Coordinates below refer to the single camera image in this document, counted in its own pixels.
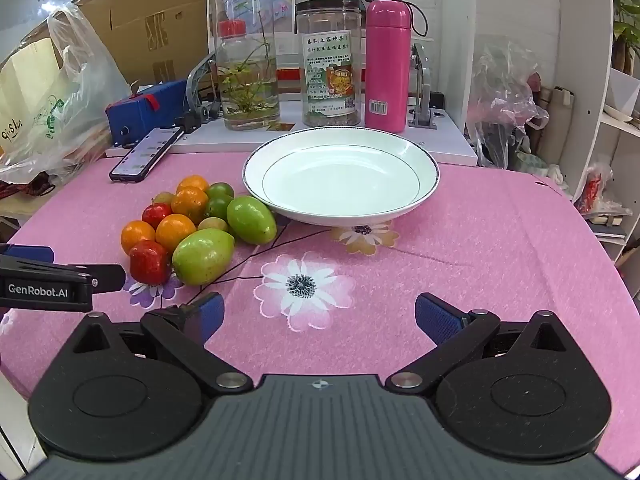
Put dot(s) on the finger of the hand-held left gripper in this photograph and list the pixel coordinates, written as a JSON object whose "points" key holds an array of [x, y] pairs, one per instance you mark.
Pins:
{"points": [[107, 278], [25, 252]]}

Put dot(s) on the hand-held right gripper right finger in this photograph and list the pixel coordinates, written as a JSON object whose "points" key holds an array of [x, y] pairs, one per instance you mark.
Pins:
{"points": [[434, 316]]}

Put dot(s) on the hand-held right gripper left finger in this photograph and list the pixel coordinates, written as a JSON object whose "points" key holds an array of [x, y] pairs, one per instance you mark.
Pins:
{"points": [[209, 312]]}

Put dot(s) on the red apple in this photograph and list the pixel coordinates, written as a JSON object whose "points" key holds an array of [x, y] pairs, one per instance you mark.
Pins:
{"points": [[156, 214], [149, 261]]}

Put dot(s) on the orange tangerine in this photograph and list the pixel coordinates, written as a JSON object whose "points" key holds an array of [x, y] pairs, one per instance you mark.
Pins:
{"points": [[189, 205], [192, 183], [136, 235], [175, 231]]}

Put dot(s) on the large green mango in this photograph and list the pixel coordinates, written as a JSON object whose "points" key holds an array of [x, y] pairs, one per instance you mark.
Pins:
{"points": [[202, 256], [251, 220]]}

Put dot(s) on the small green jujube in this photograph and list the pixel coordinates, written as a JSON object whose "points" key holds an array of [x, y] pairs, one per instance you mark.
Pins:
{"points": [[212, 223]]}

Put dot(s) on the brown kiwi fruit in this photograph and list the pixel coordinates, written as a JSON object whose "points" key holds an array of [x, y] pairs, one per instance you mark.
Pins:
{"points": [[162, 197]]}

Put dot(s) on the green lime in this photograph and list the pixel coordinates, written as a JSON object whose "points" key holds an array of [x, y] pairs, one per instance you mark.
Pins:
{"points": [[217, 207], [221, 190]]}

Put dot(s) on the white plate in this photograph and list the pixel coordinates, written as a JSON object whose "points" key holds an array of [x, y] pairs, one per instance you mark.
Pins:
{"points": [[340, 175]]}

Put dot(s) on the pink floral tablecloth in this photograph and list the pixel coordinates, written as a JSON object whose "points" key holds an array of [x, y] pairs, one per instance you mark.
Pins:
{"points": [[475, 240]]}

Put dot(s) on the black smartphone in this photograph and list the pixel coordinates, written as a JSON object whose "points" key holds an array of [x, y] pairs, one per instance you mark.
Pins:
{"points": [[145, 152]]}

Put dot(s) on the white plastic bag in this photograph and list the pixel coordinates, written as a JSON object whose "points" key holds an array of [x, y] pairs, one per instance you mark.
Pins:
{"points": [[60, 110]]}

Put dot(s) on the white machine platform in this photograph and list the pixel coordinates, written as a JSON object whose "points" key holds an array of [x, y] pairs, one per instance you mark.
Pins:
{"points": [[220, 141]]}

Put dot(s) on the black plug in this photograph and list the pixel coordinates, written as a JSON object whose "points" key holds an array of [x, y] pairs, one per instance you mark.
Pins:
{"points": [[189, 122]]}

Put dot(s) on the blue box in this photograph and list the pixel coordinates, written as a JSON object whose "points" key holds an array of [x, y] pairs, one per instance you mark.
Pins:
{"points": [[150, 107]]}

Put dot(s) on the red packet in plastic bag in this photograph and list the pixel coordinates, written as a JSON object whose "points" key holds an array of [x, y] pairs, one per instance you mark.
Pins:
{"points": [[595, 187]]}

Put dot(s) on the tall glass vase with plant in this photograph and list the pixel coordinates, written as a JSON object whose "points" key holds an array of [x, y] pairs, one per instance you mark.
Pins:
{"points": [[252, 105]]}

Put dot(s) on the clear plastic bag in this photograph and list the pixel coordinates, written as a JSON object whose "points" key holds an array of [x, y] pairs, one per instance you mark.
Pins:
{"points": [[505, 90]]}

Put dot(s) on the pink thermos bottle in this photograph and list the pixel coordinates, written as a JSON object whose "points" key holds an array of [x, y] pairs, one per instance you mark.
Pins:
{"points": [[387, 70]]}

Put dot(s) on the brown cardboard box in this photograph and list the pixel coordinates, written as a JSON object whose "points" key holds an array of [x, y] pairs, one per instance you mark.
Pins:
{"points": [[150, 10]]}

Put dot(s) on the clear red capped plastic bottle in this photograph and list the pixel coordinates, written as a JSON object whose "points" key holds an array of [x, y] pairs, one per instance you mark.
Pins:
{"points": [[232, 27]]}

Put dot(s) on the white shelf unit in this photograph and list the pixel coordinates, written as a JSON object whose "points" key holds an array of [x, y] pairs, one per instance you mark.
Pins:
{"points": [[585, 60]]}

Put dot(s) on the clear labelled plastic jar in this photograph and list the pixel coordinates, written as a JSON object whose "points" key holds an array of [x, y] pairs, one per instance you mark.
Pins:
{"points": [[327, 35]]}

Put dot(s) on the green potted plant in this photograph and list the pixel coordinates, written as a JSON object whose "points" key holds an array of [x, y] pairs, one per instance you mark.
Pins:
{"points": [[627, 15]]}

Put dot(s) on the grey metal bracket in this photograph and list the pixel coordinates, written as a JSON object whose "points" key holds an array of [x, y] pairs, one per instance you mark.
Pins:
{"points": [[422, 90]]}

